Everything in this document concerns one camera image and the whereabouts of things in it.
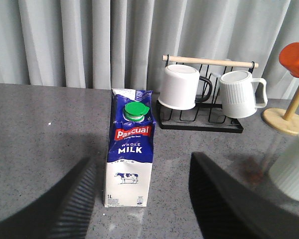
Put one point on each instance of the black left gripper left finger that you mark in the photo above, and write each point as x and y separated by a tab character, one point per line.
63	212

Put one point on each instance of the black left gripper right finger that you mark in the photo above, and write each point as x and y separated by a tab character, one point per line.
227	209

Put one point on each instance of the blue white milk carton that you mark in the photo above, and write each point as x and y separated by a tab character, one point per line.
130	152

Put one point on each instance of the cream HOME mug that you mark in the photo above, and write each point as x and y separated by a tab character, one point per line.
284	173

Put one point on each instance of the wooden mug tree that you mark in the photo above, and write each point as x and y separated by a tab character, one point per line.
286	121

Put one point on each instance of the white ribbed mug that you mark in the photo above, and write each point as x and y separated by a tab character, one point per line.
237	94

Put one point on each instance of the orange mug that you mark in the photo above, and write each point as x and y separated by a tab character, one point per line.
289	58

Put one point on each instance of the grey curtain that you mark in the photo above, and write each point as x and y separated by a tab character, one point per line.
105	44

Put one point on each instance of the black wire mug rack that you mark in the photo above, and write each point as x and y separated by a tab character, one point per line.
207	114

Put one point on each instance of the white mug black handle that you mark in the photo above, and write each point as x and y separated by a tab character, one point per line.
179	87

